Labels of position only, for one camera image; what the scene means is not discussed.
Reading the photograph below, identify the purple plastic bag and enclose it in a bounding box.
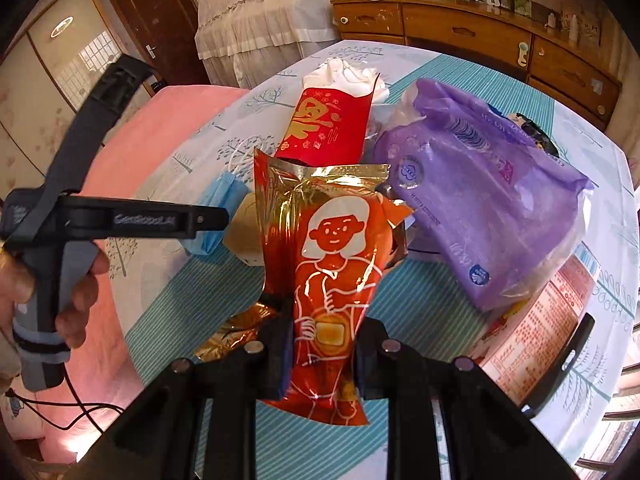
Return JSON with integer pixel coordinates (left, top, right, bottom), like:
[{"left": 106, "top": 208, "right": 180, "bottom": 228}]
[{"left": 372, "top": 78, "right": 593, "bottom": 311}]

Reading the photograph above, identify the dark wooden door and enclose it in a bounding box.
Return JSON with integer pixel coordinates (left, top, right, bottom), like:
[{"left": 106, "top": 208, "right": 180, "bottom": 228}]
[{"left": 110, "top": 0, "right": 209, "bottom": 86}]

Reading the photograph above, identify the pink chair cushion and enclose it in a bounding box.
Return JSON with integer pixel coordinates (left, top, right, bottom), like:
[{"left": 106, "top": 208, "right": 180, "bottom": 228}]
[{"left": 29, "top": 84, "right": 252, "bottom": 466}]

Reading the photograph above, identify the red envelope packet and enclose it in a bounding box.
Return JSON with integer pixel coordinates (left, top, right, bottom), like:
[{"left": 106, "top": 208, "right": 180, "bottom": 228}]
[{"left": 274, "top": 77, "right": 378, "bottom": 167}]

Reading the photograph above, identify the orange gold snack bag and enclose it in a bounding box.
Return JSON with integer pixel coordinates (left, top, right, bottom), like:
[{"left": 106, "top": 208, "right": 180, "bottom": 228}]
[{"left": 195, "top": 151, "right": 411, "bottom": 426}]

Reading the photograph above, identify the strawberry milk carton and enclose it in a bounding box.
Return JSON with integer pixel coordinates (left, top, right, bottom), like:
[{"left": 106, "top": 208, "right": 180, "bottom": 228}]
[{"left": 469, "top": 243, "right": 601, "bottom": 406}]

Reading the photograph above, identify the black cable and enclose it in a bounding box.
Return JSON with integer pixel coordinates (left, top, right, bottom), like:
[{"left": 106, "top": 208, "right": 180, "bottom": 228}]
[{"left": 4, "top": 364, "right": 126, "bottom": 434}]

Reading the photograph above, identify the white lace covered cabinet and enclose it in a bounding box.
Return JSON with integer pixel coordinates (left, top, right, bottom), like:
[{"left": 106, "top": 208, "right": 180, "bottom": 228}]
[{"left": 194, "top": 0, "right": 340, "bottom": 89}]

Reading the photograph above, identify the black clip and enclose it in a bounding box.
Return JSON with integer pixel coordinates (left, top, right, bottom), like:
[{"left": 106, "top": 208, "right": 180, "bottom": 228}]
[{"left": 521, "top": 313, "right": 596, "bottom": 419}]

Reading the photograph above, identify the black gold wrapper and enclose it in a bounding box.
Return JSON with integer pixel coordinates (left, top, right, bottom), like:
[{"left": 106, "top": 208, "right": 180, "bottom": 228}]
[{"left": 508, "top": 113, "right": 560, "bottom": 158}]

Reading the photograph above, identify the blue face mask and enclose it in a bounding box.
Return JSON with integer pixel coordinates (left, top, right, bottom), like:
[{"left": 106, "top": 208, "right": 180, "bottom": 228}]
[{"left": 181, "top": 171, "right": 248, "bottom": 256}]

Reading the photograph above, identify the wooden desk with drawers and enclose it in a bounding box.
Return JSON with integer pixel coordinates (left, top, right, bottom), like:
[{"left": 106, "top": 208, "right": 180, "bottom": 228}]
[{"left": 331, "top": 0, "right": 622, "bottom": 130}]

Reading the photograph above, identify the patterned teal white tablecloth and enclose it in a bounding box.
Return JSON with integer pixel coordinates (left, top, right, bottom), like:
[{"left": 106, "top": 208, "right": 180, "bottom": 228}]
[{"left": 107, "top": 40, "right": 639, "bottom": 479}]

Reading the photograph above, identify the white paper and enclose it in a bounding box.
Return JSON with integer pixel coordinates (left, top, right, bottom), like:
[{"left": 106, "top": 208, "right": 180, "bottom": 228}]
[{"left": 303, "top": 58, "right": 390, "bottom": 104}]

